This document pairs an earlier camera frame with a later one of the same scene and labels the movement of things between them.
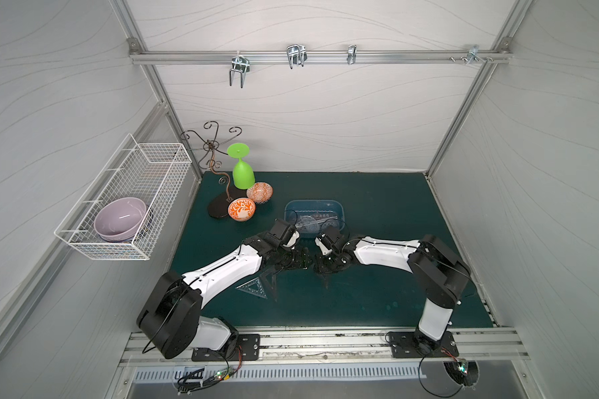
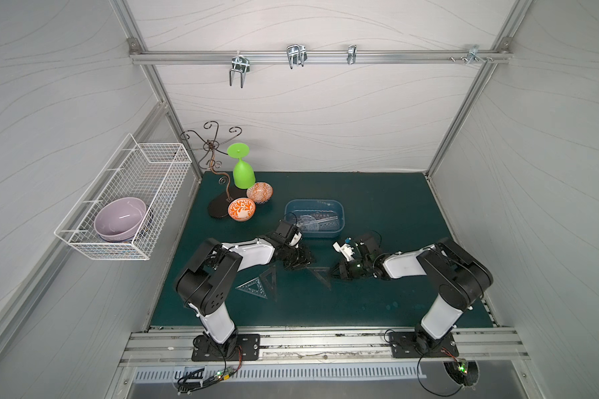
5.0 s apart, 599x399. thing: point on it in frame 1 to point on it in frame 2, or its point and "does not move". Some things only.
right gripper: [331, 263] to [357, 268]
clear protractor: [308, 224] does not move
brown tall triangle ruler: [268, 278] does not move
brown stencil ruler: [323, 216] does not move
